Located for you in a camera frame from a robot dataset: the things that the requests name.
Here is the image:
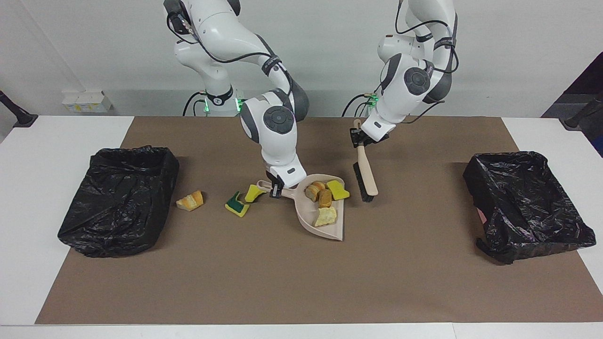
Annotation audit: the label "small yellow sponge piece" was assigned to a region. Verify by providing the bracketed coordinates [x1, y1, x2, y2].
[244, 184, 268, 203]

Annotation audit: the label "beige brush black bristles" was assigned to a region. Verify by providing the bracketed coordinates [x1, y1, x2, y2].
[353, 119, 379, 203]

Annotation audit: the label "croissant piece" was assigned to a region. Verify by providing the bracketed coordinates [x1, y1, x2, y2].
[176, 190, 204, 212]
[304, 181, 326, 202]
[314, 206, 338, 227]

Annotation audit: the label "green and yellow sponge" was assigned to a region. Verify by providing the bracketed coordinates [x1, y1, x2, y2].
[225, 191, 250, 218]

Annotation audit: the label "large yellow sponge piece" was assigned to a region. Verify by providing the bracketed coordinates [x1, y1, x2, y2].
[326, 180, 350, 201]

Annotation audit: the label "beige plastic dustpan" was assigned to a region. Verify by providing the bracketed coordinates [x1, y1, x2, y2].
[256, 174, 345, 242]

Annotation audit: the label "black bag lined bin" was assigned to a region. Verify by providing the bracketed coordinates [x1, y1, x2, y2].
[57, 145, 180, 258]
[463, 151, 597, 265]

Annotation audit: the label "brown table mat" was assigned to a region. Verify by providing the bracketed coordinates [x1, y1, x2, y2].
[35, 116, 603, 325]

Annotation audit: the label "black stand base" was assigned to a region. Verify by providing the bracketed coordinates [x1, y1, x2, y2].
[0, 90, 38, 128]
[559, 92, 603, 130]

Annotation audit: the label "white box on table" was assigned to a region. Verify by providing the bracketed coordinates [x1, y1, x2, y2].
[62, 91, 114, 113]

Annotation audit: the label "dark background panel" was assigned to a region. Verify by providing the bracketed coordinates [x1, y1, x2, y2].
[542, 52, 603, 157]

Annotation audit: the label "black left base cable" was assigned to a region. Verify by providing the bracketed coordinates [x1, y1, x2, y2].
[342, 93, 377, 117]

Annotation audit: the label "black base cable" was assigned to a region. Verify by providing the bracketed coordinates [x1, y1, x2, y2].
[183, 91, 208, 117]
[342, 93, 377, 117]

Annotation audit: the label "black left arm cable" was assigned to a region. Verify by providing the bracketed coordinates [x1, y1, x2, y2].
[375, 0, 460, 124]

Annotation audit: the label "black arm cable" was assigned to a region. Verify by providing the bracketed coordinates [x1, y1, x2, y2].
[167, 5, 295, 95]
[375, 0, 460, 124]

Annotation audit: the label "black right base cable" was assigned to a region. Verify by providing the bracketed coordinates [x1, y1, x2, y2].
[183, 91, 208, 117]

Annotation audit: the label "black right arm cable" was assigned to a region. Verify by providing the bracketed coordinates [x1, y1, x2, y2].
[167, 5, 295, 95]

